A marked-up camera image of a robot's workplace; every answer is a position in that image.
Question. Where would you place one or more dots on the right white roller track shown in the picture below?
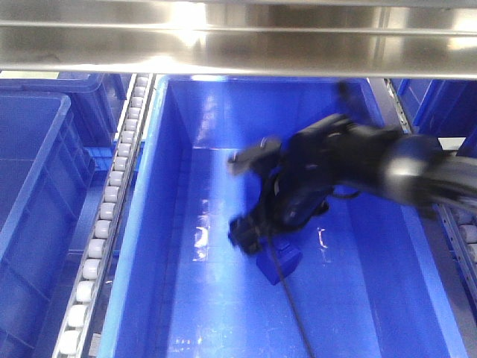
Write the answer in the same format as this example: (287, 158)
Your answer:
(445, 109)

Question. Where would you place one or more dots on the blue plastic block part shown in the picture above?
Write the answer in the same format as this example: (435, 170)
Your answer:
(278, 259)

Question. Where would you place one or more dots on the large blue plastic bin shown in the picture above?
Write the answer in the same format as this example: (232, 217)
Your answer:
(377, 278)

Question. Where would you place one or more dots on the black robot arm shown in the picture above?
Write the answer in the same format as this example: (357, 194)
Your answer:
(417, 171)

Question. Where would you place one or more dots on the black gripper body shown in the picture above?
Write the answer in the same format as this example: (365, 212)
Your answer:
(297, 175)

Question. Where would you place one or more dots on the steel shelf beam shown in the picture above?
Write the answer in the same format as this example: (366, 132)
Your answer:
(402, 39)

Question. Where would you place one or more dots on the white roller track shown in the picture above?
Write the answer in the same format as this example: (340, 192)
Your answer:
(98, 252)
(445, 109)

